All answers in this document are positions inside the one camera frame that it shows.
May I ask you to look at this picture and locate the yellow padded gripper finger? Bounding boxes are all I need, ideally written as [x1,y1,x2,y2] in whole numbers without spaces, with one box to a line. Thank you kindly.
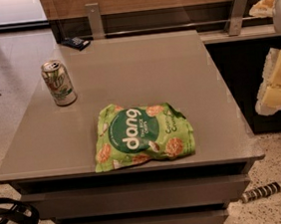
[255,48,281,116]
[249,0,275,18]

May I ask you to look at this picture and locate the green rice chip bag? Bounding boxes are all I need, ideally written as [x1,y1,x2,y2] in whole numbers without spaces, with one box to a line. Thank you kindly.
[95,103,195,172]

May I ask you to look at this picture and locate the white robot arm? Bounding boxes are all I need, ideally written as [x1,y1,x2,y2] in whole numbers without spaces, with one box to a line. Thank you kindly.
[249,0,281,116]

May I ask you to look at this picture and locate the dark blue rxbar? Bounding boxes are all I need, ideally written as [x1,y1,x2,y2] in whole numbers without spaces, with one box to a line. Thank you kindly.
[61,37,91,51]

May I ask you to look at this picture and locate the white power strip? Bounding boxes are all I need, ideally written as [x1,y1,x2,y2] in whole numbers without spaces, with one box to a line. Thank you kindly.
[241,181,281,203]

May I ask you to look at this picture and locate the green soda can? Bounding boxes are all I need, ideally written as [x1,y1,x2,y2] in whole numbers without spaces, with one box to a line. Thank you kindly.
[41,60,77,107]

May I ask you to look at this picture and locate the right metal bracket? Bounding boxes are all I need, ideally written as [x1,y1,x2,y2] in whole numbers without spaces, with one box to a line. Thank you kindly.
[225,0,248,37]

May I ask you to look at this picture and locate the metal bracket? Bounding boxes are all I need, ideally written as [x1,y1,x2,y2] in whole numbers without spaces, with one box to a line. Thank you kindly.
[86,3,106,40]
[225,0,248,37]

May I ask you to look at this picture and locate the left metal bracket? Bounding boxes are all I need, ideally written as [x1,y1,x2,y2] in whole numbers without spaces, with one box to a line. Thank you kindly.
[86,3,106,40]

